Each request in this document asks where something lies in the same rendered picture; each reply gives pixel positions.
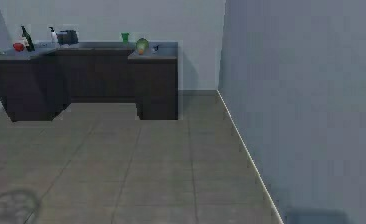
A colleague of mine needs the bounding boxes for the dark brown kitchen counter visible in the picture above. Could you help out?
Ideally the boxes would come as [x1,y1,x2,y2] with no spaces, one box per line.
[0,40,179,122]

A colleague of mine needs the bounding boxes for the black toaster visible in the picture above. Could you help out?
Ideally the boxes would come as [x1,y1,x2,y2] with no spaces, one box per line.
[56,29,80,46]

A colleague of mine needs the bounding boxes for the white soap dispenser bottle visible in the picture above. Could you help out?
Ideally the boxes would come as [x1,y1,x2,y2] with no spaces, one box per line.
[48,26,59,45]

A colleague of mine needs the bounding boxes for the dark green wine bottle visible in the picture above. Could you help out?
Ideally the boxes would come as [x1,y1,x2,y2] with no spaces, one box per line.
[20,25,36,53]

